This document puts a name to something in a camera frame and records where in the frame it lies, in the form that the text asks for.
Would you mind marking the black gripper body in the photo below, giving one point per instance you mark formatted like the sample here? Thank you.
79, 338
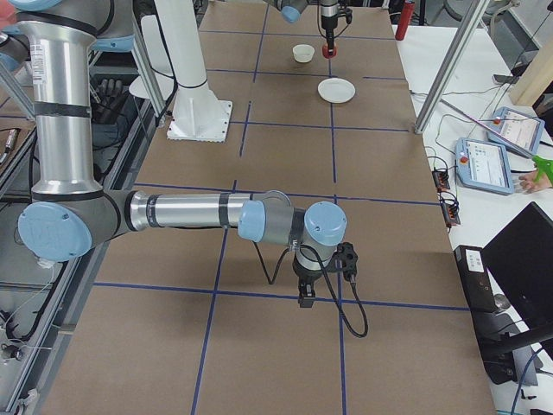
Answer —
328, 18
305, 276

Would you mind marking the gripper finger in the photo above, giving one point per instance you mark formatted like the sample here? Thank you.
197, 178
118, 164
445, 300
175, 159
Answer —
303, 294
311, 295
332, 39
327, 39

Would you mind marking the red yellow apple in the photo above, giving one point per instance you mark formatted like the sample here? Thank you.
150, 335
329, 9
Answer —
328, 52

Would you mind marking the white bowl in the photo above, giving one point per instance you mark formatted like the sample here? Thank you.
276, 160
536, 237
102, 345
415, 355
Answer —
303, 53

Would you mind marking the white plate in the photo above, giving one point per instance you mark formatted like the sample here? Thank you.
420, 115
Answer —
336, 90

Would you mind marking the person's hand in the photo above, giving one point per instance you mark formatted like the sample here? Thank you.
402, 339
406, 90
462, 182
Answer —
532, 182

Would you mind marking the red cylinder bottle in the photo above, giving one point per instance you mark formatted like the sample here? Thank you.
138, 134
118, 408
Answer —
405, 18

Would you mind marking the black computer box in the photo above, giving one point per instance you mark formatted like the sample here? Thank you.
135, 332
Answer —
475, 279

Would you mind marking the orange black connector module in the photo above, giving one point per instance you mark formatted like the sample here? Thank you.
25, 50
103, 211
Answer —
441, 179

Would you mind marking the near blue teach pendant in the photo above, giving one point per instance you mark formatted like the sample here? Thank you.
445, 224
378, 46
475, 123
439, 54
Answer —
483, 165

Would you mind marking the blue teach pendant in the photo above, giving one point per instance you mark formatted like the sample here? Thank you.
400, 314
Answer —
483, 165
517, 131

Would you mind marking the black monitor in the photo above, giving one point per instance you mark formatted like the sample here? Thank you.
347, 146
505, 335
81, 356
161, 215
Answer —
519, 258

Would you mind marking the far blue teach pendant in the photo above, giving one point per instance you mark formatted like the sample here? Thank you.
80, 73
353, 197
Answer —
517, 131

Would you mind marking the green tipped metal grabber stick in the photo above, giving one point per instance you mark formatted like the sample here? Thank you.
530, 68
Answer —
542, 165

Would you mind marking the aluminium frame post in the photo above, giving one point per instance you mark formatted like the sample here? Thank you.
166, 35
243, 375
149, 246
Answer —
455, 51

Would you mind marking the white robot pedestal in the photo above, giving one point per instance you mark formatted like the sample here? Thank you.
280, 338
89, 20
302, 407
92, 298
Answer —
173, 46

